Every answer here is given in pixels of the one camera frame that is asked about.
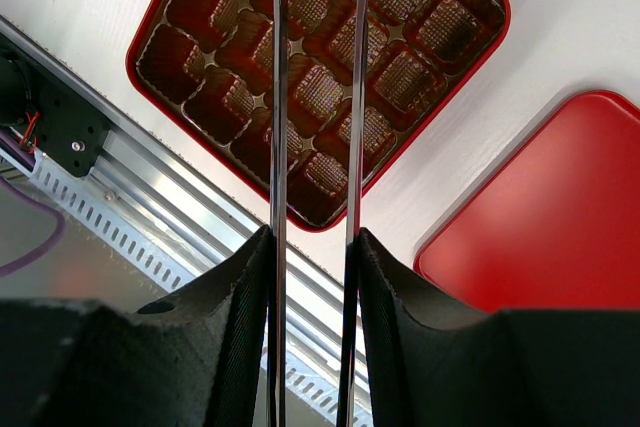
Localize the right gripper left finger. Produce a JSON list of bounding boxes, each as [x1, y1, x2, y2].
[[1, 227, 273, 426]]

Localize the metal tongs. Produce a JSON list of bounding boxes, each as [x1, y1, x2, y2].
[[267, 0, 368, 426]]

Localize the left black mount plate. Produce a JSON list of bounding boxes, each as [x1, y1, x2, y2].
[[35, 83, 112, 178]]

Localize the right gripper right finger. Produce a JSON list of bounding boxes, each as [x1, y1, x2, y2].
[[355, 229, 639, 426]]

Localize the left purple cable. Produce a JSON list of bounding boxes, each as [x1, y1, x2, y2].
[[0, 176, 66, 279]]

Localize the red box lid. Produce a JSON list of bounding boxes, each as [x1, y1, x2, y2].
[[414, 90, 639, 312]]

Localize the aluminium rail frame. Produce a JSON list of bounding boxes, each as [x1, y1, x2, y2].
[[1, 22, 342, 426]]

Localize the red chocolate box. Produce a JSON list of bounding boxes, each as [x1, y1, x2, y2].
[[126, 0, 510, 231]]

